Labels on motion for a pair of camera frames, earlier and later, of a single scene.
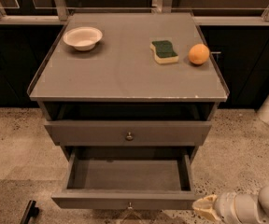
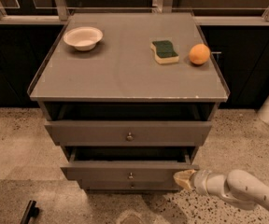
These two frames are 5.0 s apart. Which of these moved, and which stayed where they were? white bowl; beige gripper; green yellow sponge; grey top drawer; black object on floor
Moved: beige gripper
Stayed: black object on floor; white bowl; green yellow sponge; grey top drawer
